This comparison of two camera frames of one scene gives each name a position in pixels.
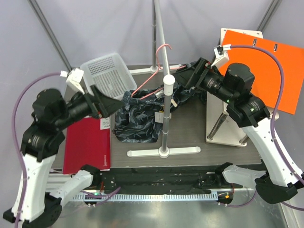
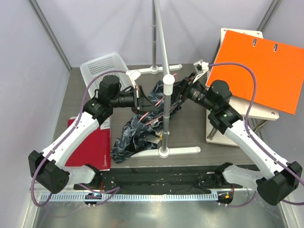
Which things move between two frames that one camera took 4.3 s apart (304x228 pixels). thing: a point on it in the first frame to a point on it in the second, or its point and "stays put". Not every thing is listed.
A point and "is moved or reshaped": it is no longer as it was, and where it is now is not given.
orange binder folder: (266, 69) stays put
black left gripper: (108, 105) to (142, 102)
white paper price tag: (159, 117) to (152, 138)
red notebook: (88, 143) stays put
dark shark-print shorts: (138, 116) is moved or reshaped
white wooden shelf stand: (220, 128) stays put
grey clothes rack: (169, 86) stays put
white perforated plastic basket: (109, 75) stays put
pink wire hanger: (155, 73) to (157, 104)
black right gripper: (194, 76) to (181, 88)
